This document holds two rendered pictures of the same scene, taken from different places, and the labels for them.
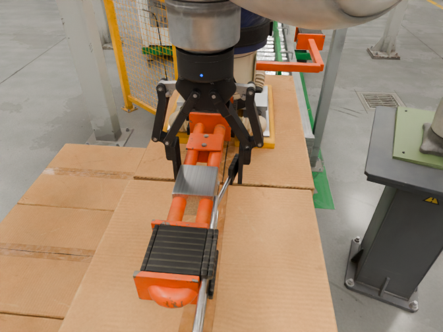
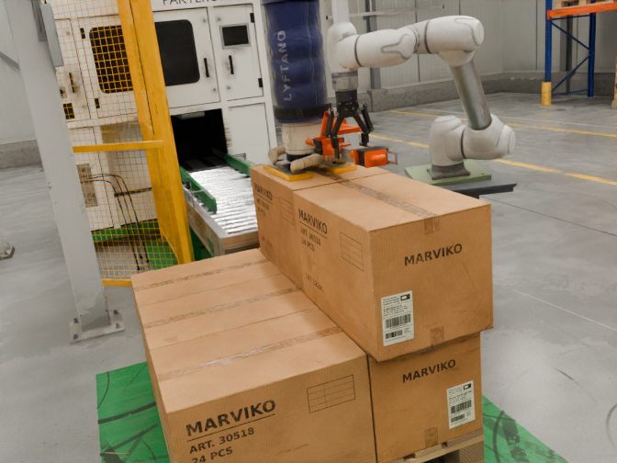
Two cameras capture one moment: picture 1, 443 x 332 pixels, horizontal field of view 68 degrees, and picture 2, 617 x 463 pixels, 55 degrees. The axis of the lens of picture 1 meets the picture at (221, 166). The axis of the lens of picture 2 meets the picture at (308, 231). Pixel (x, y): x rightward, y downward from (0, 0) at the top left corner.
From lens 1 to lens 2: 172 cm
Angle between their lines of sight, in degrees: 31
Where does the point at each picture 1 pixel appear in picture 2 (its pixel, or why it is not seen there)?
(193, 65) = (348, 95)
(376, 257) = not seen: hidden behind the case
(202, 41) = (352, 84)
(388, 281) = not seen: hidden behind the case
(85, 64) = (73, 230)
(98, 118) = (87, 298)
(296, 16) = (394, 61)
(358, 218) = not seen: hidden behind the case
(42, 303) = (237, 322)
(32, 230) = (177, 310)
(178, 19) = (342, 78)
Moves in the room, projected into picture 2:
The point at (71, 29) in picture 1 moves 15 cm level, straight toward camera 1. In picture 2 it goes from (60, 192) to (73, 195)
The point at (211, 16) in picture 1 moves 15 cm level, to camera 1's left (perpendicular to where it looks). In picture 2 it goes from (353, 75) to (313, 81)
